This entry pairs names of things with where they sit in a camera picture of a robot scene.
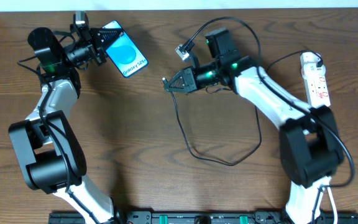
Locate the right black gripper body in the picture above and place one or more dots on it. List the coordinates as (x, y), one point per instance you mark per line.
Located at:
(192, 79)

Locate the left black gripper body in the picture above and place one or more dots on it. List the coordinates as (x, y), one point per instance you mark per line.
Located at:
(95, 48)

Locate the blue Galaxy smartphone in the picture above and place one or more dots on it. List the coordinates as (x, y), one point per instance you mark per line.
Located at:
(126, 56)

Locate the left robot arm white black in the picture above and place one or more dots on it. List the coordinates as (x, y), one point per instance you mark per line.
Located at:
(48, 152)

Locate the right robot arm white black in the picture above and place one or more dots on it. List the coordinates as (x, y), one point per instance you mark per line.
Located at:
(310, 147)

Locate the white charger plug adapter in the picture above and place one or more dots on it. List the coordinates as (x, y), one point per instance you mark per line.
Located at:
(311, 65)

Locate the white power strip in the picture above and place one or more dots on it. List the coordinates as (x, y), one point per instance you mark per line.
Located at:
(316, 87)

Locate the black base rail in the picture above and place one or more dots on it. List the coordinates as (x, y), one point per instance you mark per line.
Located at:
(145, 217)

